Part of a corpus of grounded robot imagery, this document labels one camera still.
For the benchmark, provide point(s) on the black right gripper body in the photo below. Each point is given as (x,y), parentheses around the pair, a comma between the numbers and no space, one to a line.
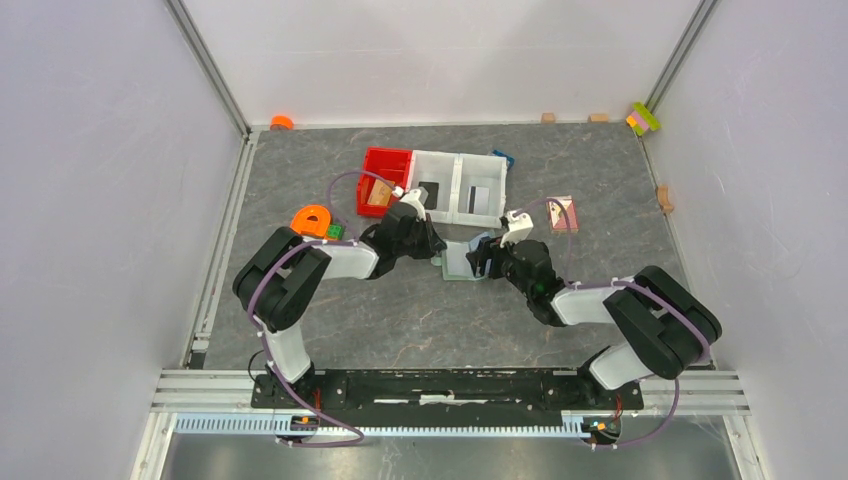
(506,269)

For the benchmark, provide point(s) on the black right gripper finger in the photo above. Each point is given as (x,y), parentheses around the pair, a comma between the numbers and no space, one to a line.
(490,256)
(475,261)

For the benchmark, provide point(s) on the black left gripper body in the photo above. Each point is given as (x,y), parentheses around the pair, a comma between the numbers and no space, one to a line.
(415,245)

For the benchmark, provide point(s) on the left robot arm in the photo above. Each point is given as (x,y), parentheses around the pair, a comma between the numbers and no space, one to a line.
(276,286)

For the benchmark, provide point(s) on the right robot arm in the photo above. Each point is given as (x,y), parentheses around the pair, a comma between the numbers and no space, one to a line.
(665,328)

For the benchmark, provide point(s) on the red playing card box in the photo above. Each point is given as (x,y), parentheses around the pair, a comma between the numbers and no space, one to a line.
(562,215)

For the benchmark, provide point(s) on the black card in bin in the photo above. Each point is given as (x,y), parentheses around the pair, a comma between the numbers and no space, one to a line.
(429,194)

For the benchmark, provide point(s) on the striped card in bin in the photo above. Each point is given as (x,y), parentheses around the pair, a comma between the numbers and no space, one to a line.
(478,200)

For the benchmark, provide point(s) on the blue card behind bin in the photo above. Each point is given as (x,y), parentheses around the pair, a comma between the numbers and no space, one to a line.
(510,161)

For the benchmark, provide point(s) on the wooden piece in red bin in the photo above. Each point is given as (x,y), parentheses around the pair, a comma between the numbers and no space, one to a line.
(380,194)

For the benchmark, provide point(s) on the green toy brick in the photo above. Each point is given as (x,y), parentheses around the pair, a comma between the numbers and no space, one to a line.
(334,232)

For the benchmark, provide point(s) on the red plastic bin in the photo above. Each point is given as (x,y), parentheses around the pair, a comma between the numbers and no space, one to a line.
(391,166)

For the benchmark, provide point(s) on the white bin left compartment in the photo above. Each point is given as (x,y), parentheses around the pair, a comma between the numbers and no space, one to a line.
(434,172)

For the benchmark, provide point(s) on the white bin compartment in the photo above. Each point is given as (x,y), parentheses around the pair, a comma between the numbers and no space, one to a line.
(434,172)
(481,170)

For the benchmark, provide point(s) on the white bin right compartment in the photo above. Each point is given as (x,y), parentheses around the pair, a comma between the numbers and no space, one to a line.
(481,170)

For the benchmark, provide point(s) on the orange curved toy track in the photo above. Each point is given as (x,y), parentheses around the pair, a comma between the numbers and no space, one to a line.
(312,220)

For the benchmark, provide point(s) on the wooden arch block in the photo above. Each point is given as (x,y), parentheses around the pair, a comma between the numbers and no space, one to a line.
(664,200)

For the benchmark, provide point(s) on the orange tape roll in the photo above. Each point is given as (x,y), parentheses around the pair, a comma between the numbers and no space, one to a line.
(281,122)

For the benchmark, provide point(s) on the multicolour toy brick stack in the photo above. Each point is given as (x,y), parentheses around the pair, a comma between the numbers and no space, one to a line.
(641,120)

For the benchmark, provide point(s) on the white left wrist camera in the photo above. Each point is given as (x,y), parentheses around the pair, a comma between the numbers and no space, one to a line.
(413,197)

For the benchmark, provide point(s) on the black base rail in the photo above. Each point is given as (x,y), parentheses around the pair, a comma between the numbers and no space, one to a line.
(550,389)

